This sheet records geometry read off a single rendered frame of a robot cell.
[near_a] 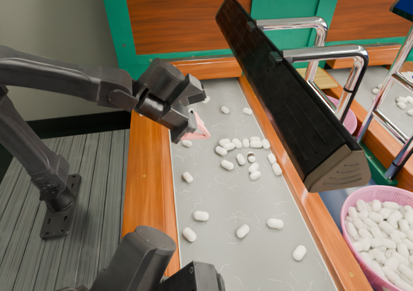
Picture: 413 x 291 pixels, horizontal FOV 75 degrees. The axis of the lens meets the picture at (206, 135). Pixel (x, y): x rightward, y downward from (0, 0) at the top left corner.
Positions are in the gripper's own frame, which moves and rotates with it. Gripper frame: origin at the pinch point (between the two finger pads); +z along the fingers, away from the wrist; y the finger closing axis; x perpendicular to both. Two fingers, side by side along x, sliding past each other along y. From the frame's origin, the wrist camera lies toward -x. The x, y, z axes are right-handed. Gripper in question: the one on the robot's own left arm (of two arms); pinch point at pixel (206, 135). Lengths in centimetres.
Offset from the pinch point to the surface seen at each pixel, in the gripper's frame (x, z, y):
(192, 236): 11.4, 1.2, -21.7
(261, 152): -2.8, 20.3, 2.5
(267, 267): 3.3, 13.5, -29.9
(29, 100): 110, -40, 117
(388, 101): -39, 62, 21
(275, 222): -1.2, 15.5, -21.4
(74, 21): 44, -39, 119
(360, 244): -11.2, 29.6, -28.6
